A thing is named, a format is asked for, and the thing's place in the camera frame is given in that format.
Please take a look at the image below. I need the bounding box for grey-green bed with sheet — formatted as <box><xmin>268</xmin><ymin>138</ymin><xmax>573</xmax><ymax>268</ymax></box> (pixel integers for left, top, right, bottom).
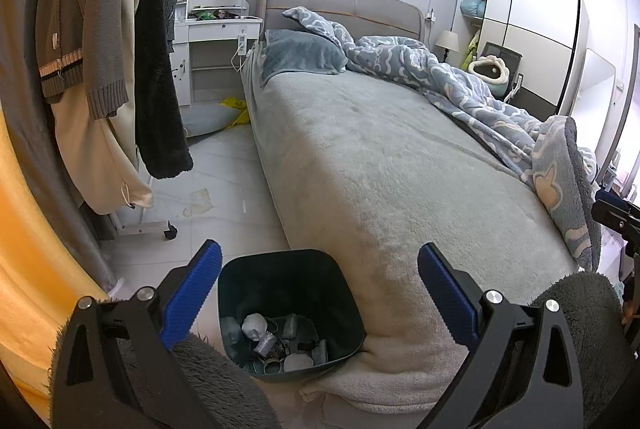
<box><xmin>242</xmin><ymin>45</ymin><xmax>577</xmax><ymax>415</ymax></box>

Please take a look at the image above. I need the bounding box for dark teal trash bin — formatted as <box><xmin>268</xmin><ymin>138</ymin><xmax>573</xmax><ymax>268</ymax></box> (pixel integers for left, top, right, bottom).
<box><xmin>217</xmin><ymin>249</ymin><xmax>366</xmax><ymax>383</ymax></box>

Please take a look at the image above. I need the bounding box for beige trench coat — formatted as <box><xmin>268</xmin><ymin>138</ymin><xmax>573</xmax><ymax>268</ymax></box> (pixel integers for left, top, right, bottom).
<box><xmin>51</xmin><ymin>0</ymin><xmax>153</xmax><ymax>215</ymax></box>

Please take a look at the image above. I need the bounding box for cream cat bed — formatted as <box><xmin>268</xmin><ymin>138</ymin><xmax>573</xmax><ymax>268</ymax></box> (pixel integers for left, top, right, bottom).
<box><xmin>468</xmin><ymin>55</ymin><xmax>510</xmax><ymax>98</ymax></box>

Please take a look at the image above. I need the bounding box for black fuzzy garment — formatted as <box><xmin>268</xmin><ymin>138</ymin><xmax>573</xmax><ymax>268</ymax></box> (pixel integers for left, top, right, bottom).
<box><xmin>134</xmin><ymin>0</ymin><xmax>193</xmax><ymax>180</ymax></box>

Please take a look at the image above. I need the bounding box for bedside table lamp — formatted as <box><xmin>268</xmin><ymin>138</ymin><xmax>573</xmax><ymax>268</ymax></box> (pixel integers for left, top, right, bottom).
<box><xmin>435</xmin><ymin>30</ymin><xmax>459</xmax><ymax>63</ymax></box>

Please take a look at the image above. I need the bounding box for grey knit cardigan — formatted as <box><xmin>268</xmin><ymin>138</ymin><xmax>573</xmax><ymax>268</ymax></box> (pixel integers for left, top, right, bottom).
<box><xmin>82</xmin><ymin>0</ymin><xmax>128</xmax><ymax>120</ymax></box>

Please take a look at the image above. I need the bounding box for teal blue pillow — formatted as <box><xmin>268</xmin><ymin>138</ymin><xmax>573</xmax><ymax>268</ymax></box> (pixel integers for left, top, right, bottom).
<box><xmin>262</xmin><ymin>29</ymin><xmax>347</xmax><ymax>85</ymax></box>

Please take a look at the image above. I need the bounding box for white clothes rack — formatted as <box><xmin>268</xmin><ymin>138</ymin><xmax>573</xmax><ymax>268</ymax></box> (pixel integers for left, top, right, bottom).
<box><xmin>106</xmin><ymin>158</ymin><xmax>179</xmax><ymax>241</ymax></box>

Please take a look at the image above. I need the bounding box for white dressing table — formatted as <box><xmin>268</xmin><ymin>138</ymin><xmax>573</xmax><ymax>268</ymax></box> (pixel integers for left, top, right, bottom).
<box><xmin>170</xmin><ymin>0</ymin><xmax>262</xmax><ymax>107</ymax></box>

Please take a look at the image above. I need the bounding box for white power strip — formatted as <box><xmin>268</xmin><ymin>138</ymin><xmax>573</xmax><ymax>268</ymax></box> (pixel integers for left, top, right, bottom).
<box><xmin>238</xmin><ymin>33</ymin><xmax>247</xmax><ymax>56</ymax></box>

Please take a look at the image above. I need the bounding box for yellow bag on floor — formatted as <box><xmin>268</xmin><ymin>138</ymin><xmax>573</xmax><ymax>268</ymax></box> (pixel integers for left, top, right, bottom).
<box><xmin>220</xmin><ymin>97</ymin><xmax>250</xmax><ymax>129</ymax></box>

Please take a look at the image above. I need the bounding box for white sock ball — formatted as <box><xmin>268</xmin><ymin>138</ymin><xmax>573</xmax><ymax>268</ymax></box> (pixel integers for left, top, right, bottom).
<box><xmin>241</xmin><ymin>313</ymin><xmax>268</xmax><ymax>342</ymax></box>
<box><xmin>282</xmin><ymin>353</ymin><xmax>314</xmax><ymax>373</ymax></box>

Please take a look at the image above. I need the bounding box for blue patterned fleece blanket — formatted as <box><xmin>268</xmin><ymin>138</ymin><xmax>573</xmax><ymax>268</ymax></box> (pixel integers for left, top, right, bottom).
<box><xmin>283</xmin><ymin>6</ymin><xmax>601</xmax><ymax>271</ymax></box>

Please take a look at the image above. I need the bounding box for person's right hand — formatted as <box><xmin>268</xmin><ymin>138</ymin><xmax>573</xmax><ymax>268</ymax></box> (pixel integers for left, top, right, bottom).
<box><xmin>622</xmin><ymin>300</ymin><xmax>637</xmax><ymax>326</ymax></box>

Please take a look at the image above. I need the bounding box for grey upholstered headboard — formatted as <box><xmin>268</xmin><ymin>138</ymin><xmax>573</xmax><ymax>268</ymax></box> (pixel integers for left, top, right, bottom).
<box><xmin>252</xmin><ymin>0</ymin><xmax>425</xmax><ymax>41</ymax></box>

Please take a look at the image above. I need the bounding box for white and black wardrobe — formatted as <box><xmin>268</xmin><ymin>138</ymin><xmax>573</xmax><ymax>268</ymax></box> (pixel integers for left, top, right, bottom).
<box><xmin>449</xmin><ymin>0</ymin><xmax>589</xmax><ymax>120</ymax></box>

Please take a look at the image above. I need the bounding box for clear bubble wrap piece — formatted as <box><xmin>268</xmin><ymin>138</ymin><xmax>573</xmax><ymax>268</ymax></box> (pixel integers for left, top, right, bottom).
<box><xmin>219</xmin><ymin>316</ymin><xmax>244</xmax><ymax>347</ymax></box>

